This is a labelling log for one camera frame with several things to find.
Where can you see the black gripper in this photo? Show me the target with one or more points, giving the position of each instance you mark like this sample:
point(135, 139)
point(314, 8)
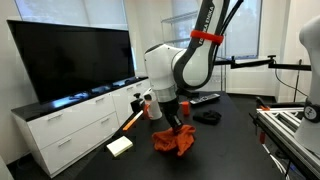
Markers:
point(170, 111)

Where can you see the orange towel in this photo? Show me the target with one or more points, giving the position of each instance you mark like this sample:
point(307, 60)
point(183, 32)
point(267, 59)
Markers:
point(173, 141)

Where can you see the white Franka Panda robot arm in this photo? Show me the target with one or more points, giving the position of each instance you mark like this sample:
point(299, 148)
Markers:
point(160, 66)

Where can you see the white mug red interior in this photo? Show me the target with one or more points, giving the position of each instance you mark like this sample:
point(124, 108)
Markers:
point(155, 110)

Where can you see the black round object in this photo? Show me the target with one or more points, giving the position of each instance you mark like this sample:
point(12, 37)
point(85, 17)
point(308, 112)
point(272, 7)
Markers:
point(207, 117)

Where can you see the long flat white stick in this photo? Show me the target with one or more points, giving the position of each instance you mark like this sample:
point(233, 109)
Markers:
point(132, 120)

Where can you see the white rectangular foam block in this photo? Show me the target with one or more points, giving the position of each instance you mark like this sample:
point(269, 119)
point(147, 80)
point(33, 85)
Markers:
point(119, 146)

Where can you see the red black clamp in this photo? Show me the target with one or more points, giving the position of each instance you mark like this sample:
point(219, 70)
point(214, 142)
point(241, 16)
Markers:
point(263, 104)

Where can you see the white cabinet drawer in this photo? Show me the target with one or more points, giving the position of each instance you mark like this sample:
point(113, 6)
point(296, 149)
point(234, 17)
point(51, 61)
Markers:
point(71, 120)
point(80, 143)

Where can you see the white cabinet black top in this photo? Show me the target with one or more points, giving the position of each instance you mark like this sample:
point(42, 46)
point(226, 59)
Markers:
point(76, 126)

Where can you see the black flat screen television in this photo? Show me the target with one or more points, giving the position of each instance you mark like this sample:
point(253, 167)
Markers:
point(73, 60)

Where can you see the black vertical rod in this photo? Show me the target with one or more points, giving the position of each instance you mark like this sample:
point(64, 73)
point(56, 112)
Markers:
point(297, 83)

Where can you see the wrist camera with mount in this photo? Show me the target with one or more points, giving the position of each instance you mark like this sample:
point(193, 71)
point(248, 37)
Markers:
point(148, 94)

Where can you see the black table clamp mount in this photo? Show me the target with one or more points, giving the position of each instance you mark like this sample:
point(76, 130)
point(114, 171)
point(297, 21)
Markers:
point(136, 104)

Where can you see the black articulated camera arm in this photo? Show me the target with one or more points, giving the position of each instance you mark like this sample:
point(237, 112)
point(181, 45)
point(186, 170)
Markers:
point(253, 62)

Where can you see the aluminium extrusion frame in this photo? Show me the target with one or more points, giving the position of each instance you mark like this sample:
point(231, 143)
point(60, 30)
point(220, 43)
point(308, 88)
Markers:
point(286, 133)

